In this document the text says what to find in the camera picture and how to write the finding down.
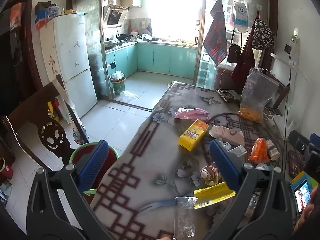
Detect white plastic bag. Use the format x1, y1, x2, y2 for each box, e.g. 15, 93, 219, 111
119, 91, 139, 100

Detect black cable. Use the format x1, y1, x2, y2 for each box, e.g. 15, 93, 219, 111
282, 52, 295, 143

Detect white refrigerator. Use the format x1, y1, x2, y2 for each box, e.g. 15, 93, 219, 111
40, 12, 98, 118

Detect blue smiley paper bag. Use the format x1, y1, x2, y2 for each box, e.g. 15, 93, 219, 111
229, 1, 249, 28

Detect yellow flat packet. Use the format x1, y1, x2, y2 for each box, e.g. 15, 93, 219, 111
193, 182, 236, 209

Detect orange plastic bag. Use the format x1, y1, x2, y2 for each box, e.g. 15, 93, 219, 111
248, 137, 272, 165

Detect black white patterned bag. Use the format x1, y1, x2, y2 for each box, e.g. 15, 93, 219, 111
251, 18, 277, 51

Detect green kitchen bin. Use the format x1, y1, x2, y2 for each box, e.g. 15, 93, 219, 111
110, 71, 126, 96

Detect plaid cloth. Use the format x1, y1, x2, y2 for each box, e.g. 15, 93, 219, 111
203, 0, 228, 67

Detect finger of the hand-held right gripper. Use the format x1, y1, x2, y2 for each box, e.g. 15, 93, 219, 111
309, 133, 320, 147

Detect range hood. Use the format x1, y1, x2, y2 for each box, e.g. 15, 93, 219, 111
103, 4, 130, 28

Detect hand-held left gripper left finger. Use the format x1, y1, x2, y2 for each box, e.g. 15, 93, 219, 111
26, 140, 118, 240

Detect clear plastic packaging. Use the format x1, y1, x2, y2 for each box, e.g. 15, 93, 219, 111
174, 196, 198, 239

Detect clear zip bag orange snacks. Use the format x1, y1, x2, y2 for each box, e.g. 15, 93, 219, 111
239, 67, 279, 123

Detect white pill bottle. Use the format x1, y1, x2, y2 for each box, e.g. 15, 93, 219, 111
268, 147, 281, 161

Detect white charger cable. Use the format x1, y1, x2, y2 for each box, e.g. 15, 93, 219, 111
262, 107, 276, 127

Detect dark purple packet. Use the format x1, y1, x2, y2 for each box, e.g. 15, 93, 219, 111
287, 150, 301, 178

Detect dark red garment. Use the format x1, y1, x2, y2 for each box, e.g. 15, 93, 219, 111
231, 19, 256, 88

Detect red poster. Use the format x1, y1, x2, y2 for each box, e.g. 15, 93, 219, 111
9, 2, 25, 31

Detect green bucket with red bag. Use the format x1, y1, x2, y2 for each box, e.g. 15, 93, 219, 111
68, 142, 119, 196

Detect red cup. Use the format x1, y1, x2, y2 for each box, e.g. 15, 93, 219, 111
0, 157, 13, 180

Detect person's right hand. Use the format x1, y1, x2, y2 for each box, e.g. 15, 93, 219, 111
302, 187, 320, 215

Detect small black bag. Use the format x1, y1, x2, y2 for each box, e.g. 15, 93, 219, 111
227, 43, 242, 63

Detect pink carton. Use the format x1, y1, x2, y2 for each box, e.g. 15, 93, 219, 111
209, 125, 245, 147

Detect yellow box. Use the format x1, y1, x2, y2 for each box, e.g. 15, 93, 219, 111
178, 119, 209, 152

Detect crumpled pink silver wrapper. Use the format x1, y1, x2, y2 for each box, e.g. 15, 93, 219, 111
200, 164, 223, 187

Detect pink purple plastic wrapper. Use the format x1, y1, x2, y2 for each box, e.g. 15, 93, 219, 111
174, 108, 211, 121

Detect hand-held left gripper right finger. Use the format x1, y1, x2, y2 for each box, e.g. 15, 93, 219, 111
205, 139, 297, 240

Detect yellow container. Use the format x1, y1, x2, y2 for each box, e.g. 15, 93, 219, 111
47, 101, 59, 123

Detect carved wooden chair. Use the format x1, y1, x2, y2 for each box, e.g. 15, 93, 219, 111
2, 74, 90, 179

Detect teal kitchen cabinets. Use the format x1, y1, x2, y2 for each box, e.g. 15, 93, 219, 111
105, 42, 201, 79

